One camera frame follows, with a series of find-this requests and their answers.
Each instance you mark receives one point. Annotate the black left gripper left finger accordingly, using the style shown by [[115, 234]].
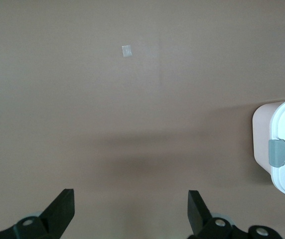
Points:
[[57, 211]]

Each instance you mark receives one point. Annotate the pink plastic box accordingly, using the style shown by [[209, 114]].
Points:
[[262, 129]]

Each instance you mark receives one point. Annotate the small clear tape piece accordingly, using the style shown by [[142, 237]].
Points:
[[127, 51]]

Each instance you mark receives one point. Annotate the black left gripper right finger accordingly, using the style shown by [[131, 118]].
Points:
[[197, 214]]

